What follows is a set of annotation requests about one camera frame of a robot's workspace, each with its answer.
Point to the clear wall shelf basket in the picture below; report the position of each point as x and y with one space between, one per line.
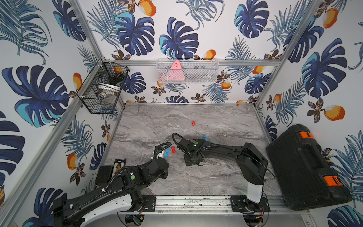
195 71

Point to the white items in wire basket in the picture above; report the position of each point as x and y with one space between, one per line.
107 94

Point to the black wire basket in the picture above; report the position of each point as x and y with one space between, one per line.
106 72

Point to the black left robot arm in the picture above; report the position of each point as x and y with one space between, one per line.
126 183

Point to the pink triangular object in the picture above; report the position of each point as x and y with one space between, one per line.
175 73

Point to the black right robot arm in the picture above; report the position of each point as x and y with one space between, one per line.
252 163

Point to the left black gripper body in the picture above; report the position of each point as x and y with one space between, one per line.
162 167

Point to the black plastic tool case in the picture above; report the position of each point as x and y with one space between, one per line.
305 177

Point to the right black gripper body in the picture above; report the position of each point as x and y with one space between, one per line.
189 161

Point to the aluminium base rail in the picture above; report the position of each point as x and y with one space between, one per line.
219 205

